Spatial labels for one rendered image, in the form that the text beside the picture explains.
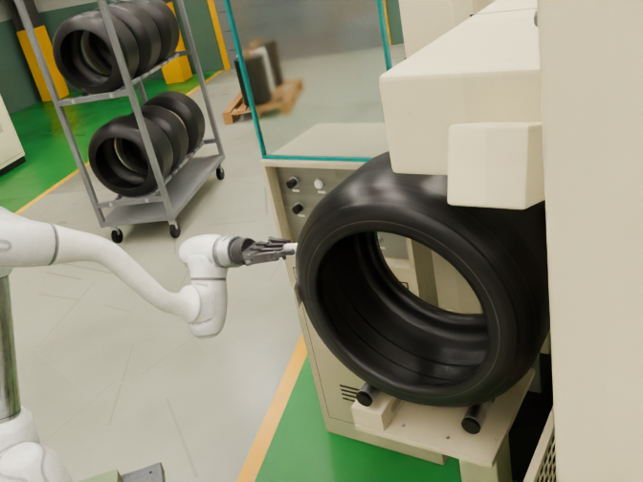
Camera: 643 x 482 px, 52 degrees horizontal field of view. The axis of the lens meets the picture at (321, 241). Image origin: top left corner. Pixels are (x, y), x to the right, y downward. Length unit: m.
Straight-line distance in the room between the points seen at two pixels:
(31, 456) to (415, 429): 0.93
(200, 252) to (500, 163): 1.20
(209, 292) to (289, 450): 1.26
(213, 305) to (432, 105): 1.09
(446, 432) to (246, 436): 1.51
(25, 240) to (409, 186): 0.84
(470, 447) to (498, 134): 1.03
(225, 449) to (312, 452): 0.40
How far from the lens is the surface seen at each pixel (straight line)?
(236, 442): 3.06
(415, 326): 1.83
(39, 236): 1.59
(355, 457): 2.84
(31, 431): 1.91
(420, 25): 1.58
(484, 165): 0.80
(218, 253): 1.81
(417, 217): 1.30
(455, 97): 0.89
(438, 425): 1.74
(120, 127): 5.02
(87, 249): 1.66
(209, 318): 1.84
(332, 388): 2.75
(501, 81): 0.87
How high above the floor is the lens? 2.00
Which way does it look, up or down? 26 degrees down
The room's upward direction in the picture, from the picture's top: 12 degrees counter-clockwise
